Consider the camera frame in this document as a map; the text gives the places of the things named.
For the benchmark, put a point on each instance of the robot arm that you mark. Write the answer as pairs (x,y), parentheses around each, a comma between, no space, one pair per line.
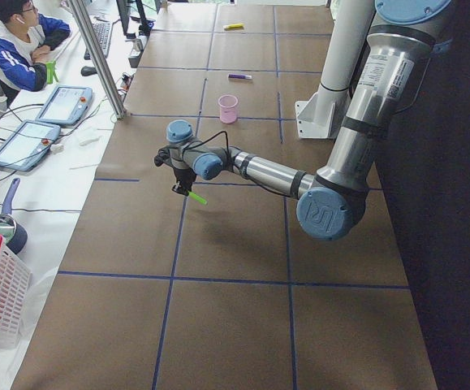
(372,52)

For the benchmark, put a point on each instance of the black computer mouse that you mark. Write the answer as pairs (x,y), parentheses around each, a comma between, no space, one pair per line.
(88,71)

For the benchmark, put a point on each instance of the green highlighter pen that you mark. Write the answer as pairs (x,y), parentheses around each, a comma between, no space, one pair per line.
(197,198)

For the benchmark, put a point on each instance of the yellow highlighter pen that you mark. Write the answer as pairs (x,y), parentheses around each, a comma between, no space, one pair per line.
(229,27)

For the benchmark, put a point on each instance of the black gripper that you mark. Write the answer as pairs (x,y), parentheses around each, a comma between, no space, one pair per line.
(182,175)

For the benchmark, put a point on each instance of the far teach pendant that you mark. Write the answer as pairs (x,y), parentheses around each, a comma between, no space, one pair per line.
(66,105)

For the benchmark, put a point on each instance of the teach pendant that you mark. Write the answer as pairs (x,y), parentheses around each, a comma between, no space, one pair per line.
(66,105)
(28,145)

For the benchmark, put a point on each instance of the near teach pendant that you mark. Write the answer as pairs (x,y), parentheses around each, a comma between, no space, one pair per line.
(28,145)

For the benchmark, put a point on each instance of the seated person blue jacket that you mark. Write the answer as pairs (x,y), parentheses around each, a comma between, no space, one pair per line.
(27,37)

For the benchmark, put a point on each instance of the black keyboard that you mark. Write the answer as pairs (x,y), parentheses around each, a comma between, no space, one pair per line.
(103,31)

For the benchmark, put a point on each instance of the aluminium frame post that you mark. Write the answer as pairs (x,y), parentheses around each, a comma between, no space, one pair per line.
(94,48)

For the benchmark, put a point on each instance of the purple highlighter pen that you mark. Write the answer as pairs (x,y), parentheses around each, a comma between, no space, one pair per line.
(233,76)

